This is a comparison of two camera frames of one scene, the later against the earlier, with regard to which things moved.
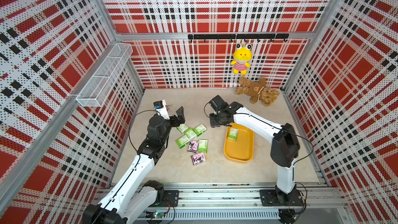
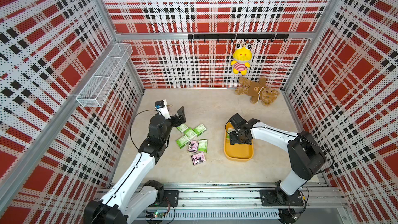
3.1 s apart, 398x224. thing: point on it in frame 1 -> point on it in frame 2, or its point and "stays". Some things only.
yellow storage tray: x=241 y=151 stays
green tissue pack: x=202 y=144 stays
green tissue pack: x=232 y=134 stays
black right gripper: x=213 y=121 -> x=232 y=139
